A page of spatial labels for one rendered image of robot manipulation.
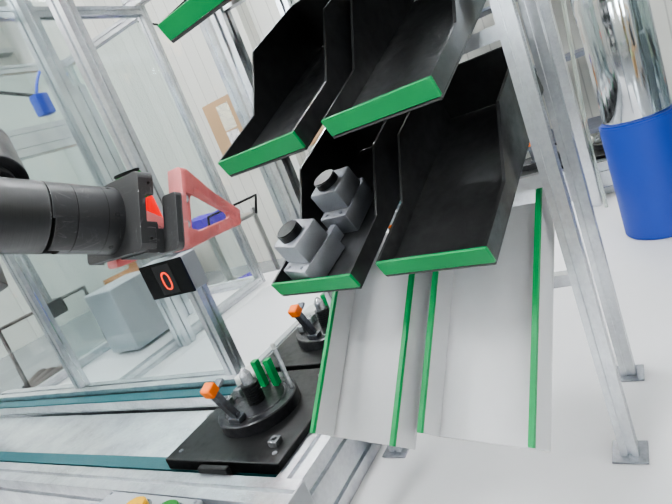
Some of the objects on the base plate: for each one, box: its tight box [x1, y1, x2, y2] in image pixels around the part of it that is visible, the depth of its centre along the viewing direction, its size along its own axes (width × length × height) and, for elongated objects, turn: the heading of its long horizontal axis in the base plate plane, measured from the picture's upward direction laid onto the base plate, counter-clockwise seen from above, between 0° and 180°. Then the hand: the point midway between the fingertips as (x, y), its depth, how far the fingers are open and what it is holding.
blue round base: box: [599, 106, 672, 240], centre depth 119 cm, size 16×16×27 cm
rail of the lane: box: [0, 462, 315, 504], centre depth 91 cm, size 6×89×11 cm, turn 116°
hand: (202, 225), depth 51 cm, fingers open, 9 cm apart
